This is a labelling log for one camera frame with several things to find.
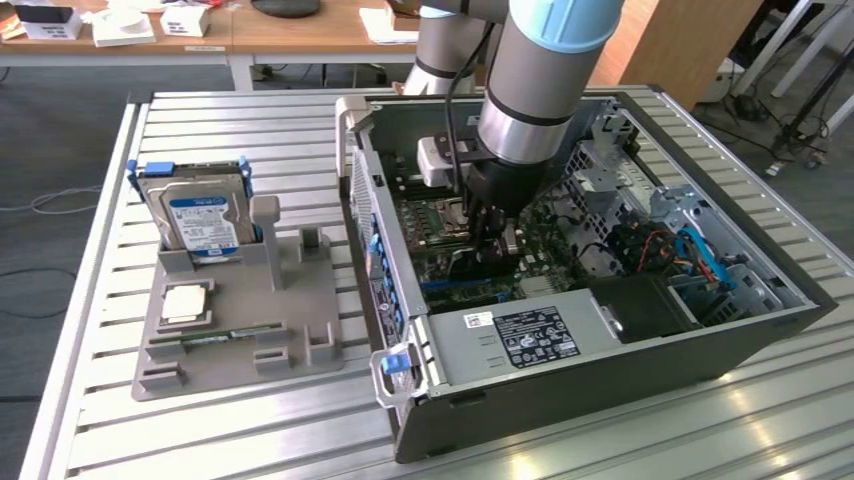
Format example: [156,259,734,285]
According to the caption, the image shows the wooden cabinet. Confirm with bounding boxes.
[586,0,766,109]

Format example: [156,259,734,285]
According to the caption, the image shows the grey parts rack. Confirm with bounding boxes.
[131,194,348,404]

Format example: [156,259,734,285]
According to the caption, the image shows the dark round object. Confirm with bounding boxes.
[251,0,323,19]

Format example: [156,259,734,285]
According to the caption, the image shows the silver hard disk blue label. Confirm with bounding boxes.
[143,167,259,256]

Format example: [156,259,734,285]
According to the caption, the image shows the red yellow power wires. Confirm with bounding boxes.
[630,227,699,276]

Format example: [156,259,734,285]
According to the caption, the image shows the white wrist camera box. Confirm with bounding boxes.
[415,135,472,187]

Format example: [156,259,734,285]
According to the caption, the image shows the black camera cable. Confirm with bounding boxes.
[444,19,503,204]

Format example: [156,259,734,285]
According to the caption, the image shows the white framed desk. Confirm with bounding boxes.
[730,0,854,131]

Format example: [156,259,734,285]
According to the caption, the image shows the metal disk bay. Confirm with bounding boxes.
[564,112,788,326]

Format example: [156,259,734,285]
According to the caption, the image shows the green GPU with black shroud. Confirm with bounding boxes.
[447,247,522,282]

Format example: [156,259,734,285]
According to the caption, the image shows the black open PC case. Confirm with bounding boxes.
[335,89,840,465]

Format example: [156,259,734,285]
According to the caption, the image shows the white box with round top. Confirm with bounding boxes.
[89,7,159,49]

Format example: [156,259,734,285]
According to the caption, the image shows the grey power supply unit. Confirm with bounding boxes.
[426,287,626,389]

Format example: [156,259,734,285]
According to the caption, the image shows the white power box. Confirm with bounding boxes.
[710,57,743,104]

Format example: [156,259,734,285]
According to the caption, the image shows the green motherboard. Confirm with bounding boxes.
[392,167,588,309]

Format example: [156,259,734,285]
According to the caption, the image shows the blue expansion slot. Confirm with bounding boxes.
[420,277,499,294]

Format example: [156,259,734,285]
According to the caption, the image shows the stack of white papers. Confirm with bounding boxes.
[357,5,423,46]

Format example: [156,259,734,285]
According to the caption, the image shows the black wheeled stand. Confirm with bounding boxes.
[766,64,835,176]

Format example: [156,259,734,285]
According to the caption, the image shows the white box with black lid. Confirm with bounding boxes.
[13,2,85,40]

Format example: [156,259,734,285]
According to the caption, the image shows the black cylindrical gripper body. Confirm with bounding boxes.
[466,159,546,219]

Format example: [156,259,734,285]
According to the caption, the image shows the blue flat data wire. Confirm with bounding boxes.
[672,227,736,292]

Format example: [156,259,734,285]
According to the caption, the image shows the blue disk caddy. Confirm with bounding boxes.
[124,155,259,211]

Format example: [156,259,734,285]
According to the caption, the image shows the silver CPU in socket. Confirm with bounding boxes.
[430,195,476,240]

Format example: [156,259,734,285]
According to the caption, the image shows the white labelled box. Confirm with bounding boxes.
[159,3,213,37]

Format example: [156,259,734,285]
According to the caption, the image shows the bright silver CPU chip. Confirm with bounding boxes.
[161,287,207,324]

